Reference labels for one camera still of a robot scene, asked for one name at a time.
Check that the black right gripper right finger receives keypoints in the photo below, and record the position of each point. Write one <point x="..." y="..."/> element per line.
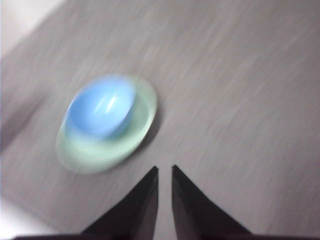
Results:
<point x="195" y="212"/>

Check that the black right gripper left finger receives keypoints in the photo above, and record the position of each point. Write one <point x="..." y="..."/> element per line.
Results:
<point x="135" y="212"/>

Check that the green round plate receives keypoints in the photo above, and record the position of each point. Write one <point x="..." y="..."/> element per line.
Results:
<point x="100" y="157"/>

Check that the blue ribbed bowl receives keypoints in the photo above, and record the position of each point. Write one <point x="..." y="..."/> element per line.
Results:
<point x="100" y="107"/>

